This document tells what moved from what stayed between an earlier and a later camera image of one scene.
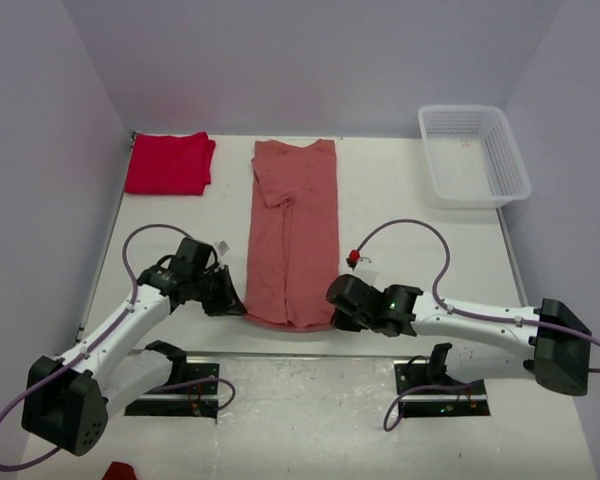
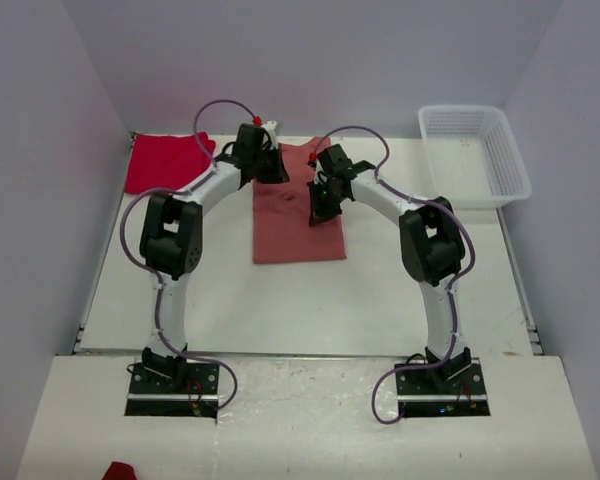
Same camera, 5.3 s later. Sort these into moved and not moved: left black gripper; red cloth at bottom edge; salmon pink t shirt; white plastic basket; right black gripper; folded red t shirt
Moved: right black gripper; left black gripper; salmon pink t shirt
Not moved: white plastic basket; red cloth at bottom edge; folded red t shirt
